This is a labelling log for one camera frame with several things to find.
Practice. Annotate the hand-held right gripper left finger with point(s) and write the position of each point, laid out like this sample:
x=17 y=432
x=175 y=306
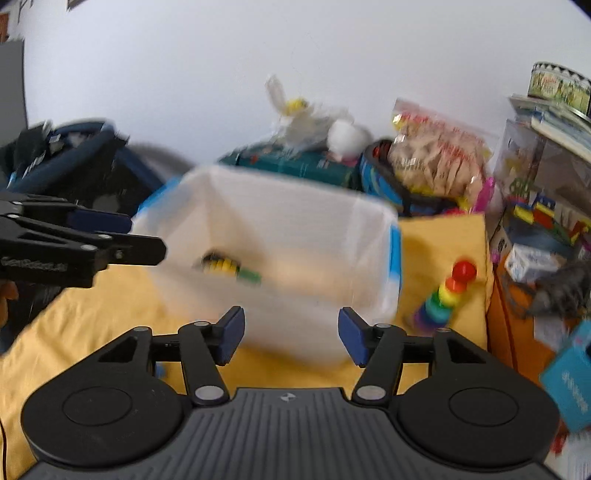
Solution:
x=233 y=334

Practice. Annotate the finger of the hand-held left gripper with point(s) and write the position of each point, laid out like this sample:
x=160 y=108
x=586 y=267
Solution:
x=138 y=251
x=101 y=222

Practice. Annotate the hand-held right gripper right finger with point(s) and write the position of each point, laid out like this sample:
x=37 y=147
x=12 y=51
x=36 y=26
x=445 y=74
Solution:
x=352 y=337

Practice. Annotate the green toy block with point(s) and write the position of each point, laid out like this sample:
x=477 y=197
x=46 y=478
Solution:
x=249 y=276

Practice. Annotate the yellow and black toy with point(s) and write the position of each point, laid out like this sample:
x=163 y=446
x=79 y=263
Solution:
x=221 y=264

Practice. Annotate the white plastic storage bin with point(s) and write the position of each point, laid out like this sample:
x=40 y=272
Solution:
x=286 y=221

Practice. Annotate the person's left hand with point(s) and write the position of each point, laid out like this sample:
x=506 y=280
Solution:
x=5 y=300

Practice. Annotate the dark blue stroller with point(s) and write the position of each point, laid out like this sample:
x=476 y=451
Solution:
x=92 y=161

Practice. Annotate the yellow cloth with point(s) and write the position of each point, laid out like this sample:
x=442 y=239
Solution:
x=443 y=240

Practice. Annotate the dark grey panel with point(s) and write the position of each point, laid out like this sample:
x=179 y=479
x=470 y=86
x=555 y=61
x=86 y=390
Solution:
x=11 y=92

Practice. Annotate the dark green book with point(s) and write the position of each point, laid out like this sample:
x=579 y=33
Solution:
x=300 y=164

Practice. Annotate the small white box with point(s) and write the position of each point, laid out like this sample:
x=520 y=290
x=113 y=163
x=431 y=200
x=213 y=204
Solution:
x=531 y=263

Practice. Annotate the white paper sheet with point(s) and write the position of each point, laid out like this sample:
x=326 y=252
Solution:
x=549 y=330

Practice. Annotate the white ball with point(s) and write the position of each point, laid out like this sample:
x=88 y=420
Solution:
x=348 y=138

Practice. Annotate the bag of wooden blocks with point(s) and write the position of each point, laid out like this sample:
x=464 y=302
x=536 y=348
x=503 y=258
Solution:
x=438 y=157

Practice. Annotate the white plush toy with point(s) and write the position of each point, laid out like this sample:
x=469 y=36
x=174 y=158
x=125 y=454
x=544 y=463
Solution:
x=300 y=124

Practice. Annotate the blue cardboard box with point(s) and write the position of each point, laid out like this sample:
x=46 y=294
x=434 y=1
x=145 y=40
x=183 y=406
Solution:
x=572 y=383

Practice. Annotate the white wet wipes pack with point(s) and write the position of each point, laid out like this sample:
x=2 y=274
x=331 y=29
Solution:
x=572 y=454

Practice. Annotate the clear plastic toy box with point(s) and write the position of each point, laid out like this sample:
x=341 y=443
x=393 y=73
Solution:
x=535 y=166

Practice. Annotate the stack of books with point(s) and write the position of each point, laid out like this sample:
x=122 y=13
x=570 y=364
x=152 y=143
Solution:
x=558 y=124

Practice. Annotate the round printed tin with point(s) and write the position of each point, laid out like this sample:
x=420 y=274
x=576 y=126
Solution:
x=558 y=87

